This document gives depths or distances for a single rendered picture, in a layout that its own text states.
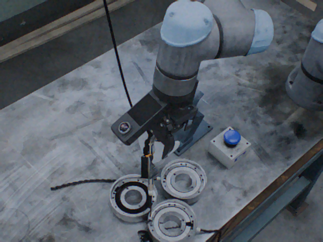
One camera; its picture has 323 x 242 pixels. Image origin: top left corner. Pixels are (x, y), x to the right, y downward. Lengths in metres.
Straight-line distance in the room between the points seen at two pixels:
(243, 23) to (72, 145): 0.56
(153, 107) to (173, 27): 0.17
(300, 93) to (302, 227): 0.87
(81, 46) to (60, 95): 1.34
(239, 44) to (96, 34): 1.92
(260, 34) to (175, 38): 0.15
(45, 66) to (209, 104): 1.41
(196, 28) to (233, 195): 0.49
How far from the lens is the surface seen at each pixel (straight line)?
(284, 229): 1.99
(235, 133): 1.08
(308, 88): 1.25
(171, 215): 1.00
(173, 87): 0.77
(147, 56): 1.33
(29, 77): 2.44
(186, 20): 0.70
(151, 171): 0.94
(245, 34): 0.76
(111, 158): 1.10
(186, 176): 1.06
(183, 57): 0.72
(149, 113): 0.80
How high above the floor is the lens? 1.72
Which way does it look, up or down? 52 degrees down
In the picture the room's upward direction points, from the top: 4 degrees clockwise
